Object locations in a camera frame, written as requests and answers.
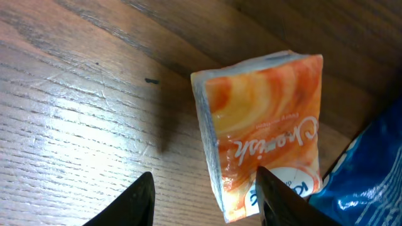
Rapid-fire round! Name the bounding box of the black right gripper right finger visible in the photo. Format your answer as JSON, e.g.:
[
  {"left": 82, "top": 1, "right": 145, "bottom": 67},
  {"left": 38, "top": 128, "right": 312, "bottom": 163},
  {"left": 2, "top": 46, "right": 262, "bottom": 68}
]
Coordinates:
[{"left": 256, "top": 166, "right": 339, "bottom": 226}]

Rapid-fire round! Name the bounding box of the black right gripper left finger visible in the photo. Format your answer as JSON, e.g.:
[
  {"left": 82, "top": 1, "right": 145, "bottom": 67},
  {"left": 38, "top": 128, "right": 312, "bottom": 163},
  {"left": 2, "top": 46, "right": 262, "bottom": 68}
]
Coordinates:
[{"left": 84, "top": 171, "right": 155, "bottom": 226}]

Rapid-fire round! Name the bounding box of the blue Oreo cookie pack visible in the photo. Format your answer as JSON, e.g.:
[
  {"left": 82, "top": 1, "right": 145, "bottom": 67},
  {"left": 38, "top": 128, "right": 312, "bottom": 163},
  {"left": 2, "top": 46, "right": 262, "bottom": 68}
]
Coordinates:
[{"left": 309, "top": 99, "right": 401, "bottom": 226}]

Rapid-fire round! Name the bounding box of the orange Kleenex tissue pack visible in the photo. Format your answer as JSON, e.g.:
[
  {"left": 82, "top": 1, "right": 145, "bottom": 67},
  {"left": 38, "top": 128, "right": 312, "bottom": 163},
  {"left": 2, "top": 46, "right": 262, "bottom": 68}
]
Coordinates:
[{"left": 190, "top": 50, "right": 323, "bottom": 223}]

